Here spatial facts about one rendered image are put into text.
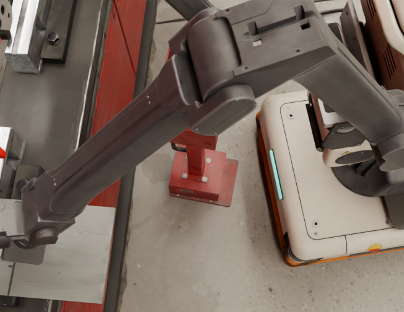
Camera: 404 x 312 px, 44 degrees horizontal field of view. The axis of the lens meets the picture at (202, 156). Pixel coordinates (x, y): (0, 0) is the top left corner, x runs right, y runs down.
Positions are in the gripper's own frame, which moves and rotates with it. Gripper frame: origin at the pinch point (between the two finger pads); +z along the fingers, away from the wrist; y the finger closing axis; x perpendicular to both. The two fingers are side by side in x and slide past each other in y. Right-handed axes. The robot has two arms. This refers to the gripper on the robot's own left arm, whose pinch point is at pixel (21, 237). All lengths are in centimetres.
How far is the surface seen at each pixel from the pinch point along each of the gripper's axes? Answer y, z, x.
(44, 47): -46.6, 13.6, -1.4
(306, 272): -8, 57, 111
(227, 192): -37, 71, 82
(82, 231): -2.2, -3.4, 10.3
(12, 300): 11.4, 11.6, 1.8
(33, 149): -21.8, 15.7, 0.8
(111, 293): 6, 86, 45
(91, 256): 2.3, -4.6, 12.5
